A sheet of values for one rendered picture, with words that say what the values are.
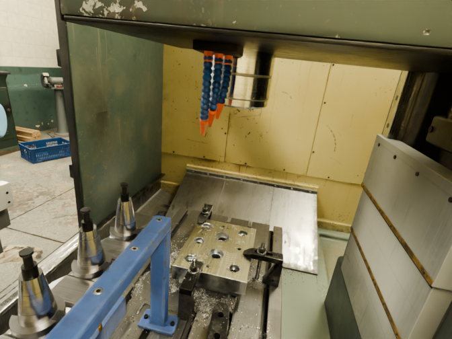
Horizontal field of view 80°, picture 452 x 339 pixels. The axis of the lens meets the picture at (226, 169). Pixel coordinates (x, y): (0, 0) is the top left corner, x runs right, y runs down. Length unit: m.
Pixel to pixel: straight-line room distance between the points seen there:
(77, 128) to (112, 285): 0.81
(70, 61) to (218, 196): 1.08
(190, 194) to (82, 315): 1.37
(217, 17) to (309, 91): 1.36
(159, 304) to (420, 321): 0.57
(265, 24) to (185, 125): 1.50
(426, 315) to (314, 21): 0.56
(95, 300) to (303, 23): 0.46
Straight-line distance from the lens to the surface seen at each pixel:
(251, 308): 0.91
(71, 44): 1.18
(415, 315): 0.69
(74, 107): 1.19
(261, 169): 1.80
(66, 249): 1.33
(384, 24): 0.38
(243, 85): 0.61
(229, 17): 0.37
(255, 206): 1.70
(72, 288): 0.52
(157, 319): 0.82
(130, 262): 0.53
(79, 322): 0.46
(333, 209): 1.93
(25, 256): 0.42
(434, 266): 0.63
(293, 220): 1.68
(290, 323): 1.29
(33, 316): 0.46
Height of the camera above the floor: 1.56
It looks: 21 degrees down
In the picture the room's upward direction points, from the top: 6 degrees clockwise
